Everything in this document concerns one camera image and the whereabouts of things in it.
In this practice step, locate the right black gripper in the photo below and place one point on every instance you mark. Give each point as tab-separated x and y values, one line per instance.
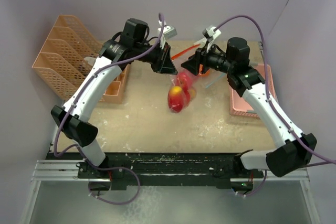
201	56

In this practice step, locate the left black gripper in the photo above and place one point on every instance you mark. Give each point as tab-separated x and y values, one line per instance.
167	66

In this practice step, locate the zip bag of red apples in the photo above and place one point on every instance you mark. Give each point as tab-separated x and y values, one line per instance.
182	90

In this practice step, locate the pink perforated plastic basket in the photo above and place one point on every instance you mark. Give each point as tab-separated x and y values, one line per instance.
240	107

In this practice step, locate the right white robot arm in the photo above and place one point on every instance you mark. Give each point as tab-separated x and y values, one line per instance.
293	146

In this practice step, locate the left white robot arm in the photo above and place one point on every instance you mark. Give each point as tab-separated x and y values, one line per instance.
114	56

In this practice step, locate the zip bag of mixed fruit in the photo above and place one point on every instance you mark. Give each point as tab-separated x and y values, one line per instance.
214	77

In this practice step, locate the white packet in organizer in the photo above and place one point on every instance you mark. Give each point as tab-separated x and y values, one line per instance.
90	60

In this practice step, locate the orange desk file organizer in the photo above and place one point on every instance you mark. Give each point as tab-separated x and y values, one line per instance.
60	62

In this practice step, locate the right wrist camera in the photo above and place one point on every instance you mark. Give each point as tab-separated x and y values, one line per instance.
211	34

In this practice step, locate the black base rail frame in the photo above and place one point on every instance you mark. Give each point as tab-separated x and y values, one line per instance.
157	169

